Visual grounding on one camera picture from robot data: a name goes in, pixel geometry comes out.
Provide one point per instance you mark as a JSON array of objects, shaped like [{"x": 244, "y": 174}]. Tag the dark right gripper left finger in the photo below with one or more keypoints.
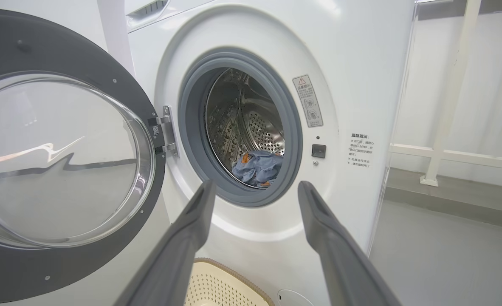
[{"x": 170, "y": 263}]

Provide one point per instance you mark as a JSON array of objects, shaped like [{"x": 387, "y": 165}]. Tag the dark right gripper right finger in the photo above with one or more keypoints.
[{"x": 340, "y": 263}]

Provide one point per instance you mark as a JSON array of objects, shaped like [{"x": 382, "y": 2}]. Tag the blue cartoon print garment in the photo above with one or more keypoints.
[{"x": 259, "y": 168}]

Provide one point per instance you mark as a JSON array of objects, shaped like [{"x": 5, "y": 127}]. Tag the black-rimmed glass washer door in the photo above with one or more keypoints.
[{"x": 64, "y": 161}]

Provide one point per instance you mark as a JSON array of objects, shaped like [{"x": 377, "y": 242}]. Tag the black door latch socket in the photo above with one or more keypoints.
[{"x": 318, "y": 151}]

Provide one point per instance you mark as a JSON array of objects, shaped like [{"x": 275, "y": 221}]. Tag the metal door hinge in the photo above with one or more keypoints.
[{"x": 168, "y": 131}]

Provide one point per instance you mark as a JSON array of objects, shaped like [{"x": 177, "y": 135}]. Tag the perforated steel washer drum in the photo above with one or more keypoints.
[{"x": 251, "y": 119}]

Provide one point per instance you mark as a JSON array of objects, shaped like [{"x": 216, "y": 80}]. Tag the white front-load washing machine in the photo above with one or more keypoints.
[{"x": 353, "y": 85}]

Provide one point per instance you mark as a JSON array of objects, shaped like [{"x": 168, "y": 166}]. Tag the cream perforated laundry basket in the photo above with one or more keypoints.
[{"x": 221, "y": 284}]

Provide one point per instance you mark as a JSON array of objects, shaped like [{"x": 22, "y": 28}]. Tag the round white drain filter cover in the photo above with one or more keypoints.
[{"x": 293, "y": 298}]

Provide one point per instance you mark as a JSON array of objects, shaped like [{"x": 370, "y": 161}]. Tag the black printed text label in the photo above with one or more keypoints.
[{"x": 360, "y": 151}]

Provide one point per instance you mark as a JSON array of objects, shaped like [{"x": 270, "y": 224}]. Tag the grey warning sticker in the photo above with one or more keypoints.
[{"x": 308, "y": 102}]

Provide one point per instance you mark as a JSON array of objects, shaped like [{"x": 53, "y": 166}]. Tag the white detergent drawer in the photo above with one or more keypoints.
[{"x": 147, "y": 10}]

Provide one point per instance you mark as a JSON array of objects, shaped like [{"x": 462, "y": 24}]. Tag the white railing frame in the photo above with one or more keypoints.
[{"x": 442, "y": 127}]

